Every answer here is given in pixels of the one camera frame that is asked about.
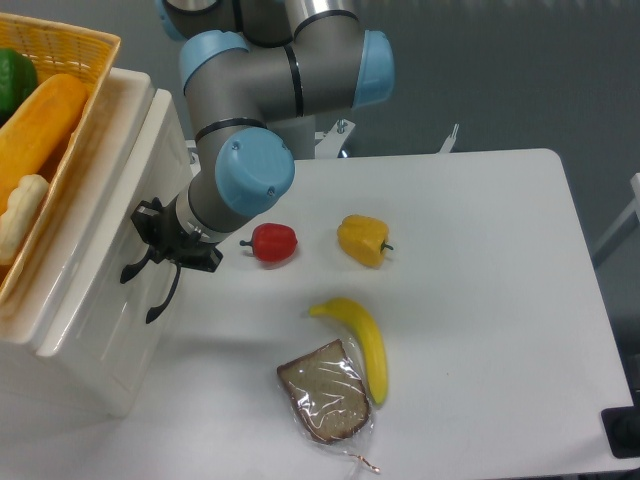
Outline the black lower drawer handle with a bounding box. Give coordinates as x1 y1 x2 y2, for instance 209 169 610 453
145 267 184 325

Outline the yellow bell pepper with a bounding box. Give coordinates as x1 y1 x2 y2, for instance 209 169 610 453
337 214 393 268

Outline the red bell pepper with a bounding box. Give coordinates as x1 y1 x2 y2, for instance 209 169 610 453
239 223 298 263

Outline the cream white pastry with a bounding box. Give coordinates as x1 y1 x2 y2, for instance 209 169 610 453
1 174 49 265

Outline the black drawer handle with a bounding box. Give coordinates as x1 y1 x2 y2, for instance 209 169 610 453
120 246 155 284
145 267 184 325

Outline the yellow wicker basket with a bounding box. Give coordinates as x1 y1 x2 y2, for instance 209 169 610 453
1 13 121 300

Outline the wrapped brown bread slice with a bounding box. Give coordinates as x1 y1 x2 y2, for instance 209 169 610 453
276 339 381 479

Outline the white frame at right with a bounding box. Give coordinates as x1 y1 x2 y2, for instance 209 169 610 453
591 173 639 268

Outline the orange baguette loaf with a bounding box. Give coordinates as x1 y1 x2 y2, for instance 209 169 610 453
1 74 88 211

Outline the white top drawer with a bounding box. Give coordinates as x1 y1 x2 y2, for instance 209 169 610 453
43 90 192 417

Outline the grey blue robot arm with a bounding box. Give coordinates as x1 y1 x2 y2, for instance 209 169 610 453
131 1 395 272

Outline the black top drawer handle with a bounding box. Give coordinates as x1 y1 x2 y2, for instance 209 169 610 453
120 246 155 284

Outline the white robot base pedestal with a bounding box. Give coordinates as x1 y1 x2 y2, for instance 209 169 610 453
184 114 357 166

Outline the white drawer cabinet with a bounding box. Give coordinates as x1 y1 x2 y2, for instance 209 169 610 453
0 68 151 421

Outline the green bell pepper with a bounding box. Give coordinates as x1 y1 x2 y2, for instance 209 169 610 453
0 48 38 125

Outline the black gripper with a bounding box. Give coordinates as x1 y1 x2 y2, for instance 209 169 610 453
130 197 223 272

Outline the black device at edge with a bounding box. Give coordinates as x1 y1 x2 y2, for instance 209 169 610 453
601 406 639 459

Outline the yellow banana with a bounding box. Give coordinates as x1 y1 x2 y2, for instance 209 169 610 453
308 297 389 405

